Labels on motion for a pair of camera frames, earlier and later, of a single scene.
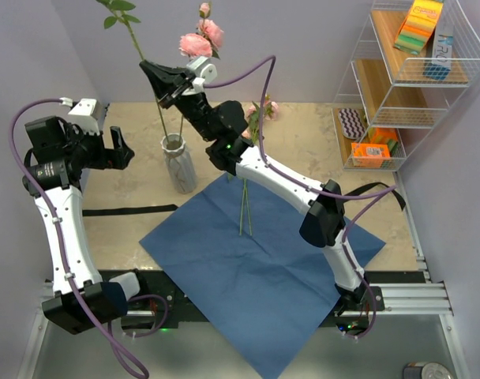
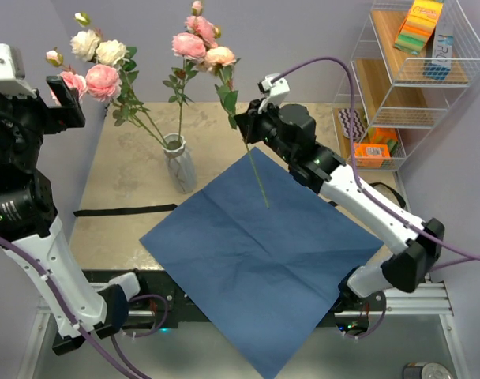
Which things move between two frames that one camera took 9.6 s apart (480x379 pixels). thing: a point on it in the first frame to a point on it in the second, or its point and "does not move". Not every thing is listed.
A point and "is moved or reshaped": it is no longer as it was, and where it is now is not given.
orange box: [369, 155] does not move
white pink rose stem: [120, 7] to [105, 70]
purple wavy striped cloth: [352, 123] does not move
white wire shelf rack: [415, 59] does not move
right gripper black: [166, 78] to [247, 122]
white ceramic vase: [180, 163] does not move
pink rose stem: [202, 44] is moved or reshaped
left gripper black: [115, 158] to [56, 118]
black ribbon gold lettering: [113, 210] does not move
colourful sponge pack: [418, 24] does not move
